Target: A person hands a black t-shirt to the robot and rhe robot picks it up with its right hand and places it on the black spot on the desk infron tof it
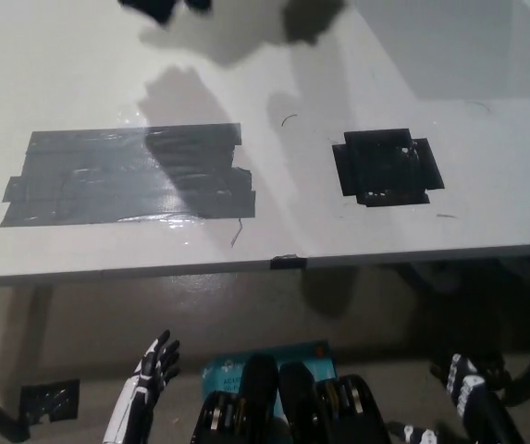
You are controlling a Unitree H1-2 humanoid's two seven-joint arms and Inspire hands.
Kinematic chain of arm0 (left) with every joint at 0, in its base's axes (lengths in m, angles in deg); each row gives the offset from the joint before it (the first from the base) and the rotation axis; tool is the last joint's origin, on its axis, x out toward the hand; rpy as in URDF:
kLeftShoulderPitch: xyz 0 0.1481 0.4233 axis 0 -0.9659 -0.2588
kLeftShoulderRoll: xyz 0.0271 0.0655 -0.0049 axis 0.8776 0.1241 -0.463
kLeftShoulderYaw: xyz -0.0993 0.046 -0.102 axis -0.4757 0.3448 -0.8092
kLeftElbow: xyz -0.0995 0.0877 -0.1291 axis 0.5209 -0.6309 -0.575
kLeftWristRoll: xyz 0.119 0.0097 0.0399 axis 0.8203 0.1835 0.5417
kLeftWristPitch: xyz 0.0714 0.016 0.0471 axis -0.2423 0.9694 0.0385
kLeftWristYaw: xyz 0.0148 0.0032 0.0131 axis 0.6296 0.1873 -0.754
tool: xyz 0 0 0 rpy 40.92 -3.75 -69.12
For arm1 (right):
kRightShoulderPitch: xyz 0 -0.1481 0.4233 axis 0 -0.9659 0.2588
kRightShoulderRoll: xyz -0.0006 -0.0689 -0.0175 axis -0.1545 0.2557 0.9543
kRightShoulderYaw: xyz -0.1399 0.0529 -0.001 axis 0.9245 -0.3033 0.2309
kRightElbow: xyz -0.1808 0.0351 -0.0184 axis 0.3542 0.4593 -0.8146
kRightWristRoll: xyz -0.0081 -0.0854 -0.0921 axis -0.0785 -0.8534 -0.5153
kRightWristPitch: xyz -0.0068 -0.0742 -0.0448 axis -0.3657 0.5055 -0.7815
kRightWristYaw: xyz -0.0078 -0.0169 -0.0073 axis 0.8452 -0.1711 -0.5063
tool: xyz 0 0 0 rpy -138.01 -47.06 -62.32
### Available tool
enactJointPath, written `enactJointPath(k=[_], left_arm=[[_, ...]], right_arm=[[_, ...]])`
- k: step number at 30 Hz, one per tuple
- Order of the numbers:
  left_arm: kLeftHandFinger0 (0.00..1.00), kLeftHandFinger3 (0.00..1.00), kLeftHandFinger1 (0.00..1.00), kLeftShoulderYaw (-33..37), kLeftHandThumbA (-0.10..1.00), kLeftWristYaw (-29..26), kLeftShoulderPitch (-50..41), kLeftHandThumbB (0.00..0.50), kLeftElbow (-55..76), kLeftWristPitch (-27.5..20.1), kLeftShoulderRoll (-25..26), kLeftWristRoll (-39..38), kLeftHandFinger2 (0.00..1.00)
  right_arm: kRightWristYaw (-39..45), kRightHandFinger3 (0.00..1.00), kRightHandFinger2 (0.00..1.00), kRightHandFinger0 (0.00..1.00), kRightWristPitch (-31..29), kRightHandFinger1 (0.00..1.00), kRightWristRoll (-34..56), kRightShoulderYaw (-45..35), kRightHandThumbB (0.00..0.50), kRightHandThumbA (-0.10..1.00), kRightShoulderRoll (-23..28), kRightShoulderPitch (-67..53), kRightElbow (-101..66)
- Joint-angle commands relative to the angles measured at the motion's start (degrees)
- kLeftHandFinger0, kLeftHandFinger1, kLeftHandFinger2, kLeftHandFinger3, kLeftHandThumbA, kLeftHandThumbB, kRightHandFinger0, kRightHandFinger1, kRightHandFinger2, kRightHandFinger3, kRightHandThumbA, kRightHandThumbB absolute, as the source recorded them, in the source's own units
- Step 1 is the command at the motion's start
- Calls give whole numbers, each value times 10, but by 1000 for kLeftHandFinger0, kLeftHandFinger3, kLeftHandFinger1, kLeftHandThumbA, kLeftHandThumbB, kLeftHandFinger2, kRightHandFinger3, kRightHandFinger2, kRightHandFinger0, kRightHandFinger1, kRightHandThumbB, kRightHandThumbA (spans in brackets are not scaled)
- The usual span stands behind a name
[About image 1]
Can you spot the black tape patch on floor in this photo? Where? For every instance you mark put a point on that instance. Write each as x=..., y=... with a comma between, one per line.
x=49, y=400

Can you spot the clear crumpled tape piece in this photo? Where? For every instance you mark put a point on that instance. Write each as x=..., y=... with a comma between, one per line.
x=132, y=115

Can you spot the small black tape patch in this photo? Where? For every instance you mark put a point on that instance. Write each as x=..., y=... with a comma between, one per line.
x=385, y=166

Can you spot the thin dark thread strand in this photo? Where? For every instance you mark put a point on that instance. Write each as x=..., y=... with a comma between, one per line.
x=237, y=231
x=288, y=116
x=481, y=105

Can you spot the grey table leg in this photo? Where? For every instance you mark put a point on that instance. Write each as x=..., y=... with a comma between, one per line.
x=35, y=333

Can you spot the teal cardboard box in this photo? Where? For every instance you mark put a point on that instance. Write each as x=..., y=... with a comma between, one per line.
x=227, y=370

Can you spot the black tape strip on table edge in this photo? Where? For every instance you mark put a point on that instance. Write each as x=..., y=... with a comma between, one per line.
x=289, y=262

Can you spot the large grey duct tape patch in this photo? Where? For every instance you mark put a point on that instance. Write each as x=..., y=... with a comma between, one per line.
x=107, y=185

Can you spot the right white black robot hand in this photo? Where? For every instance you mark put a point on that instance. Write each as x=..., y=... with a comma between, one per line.
x=465, y=388

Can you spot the black t-shirt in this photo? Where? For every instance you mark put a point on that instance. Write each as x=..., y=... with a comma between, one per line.
x=153, y=9

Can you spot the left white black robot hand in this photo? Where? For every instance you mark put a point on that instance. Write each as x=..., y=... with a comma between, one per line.
x=146, y=379

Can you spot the left black ribbed robot body block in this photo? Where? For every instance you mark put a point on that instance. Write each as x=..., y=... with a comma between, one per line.
x=257, y=393

